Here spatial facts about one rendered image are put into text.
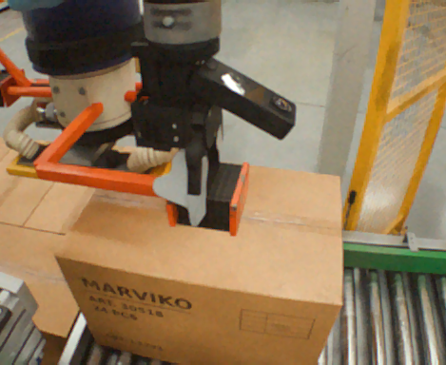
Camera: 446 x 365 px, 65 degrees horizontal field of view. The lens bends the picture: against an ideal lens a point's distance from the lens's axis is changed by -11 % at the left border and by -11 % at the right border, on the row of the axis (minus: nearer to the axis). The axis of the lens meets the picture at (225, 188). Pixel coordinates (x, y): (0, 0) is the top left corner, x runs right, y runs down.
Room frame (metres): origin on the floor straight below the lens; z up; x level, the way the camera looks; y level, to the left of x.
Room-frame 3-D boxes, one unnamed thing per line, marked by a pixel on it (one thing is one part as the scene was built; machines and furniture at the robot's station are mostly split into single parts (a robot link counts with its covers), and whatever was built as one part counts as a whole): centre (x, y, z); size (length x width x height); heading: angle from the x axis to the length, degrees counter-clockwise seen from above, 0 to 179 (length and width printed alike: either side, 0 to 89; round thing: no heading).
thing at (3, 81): (0.75, 0.50, 1.24); 0.10 x 0.08 x 0.06; 168
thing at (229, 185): (0.37, 0.02, 1.24); 0.09 x 0.08 x 0.05; 168
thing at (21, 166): (0.60, 0.28, 1.13); 0.34 x 0.10 x 0.05; 78
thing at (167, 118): (0.38, 0.05, 1.38); 0.09 x 0.08 x 0.12; 78
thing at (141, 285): (0.65, 0.03, 0.75); 0.60 x 0.40 x 0.40; 78
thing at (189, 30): (0.37, 0.04, 1.46); 0.08 x 0.08 x 0.05
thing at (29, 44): (0.69, 0.26, 1.35); 0.23 x 0.23 x 0.04
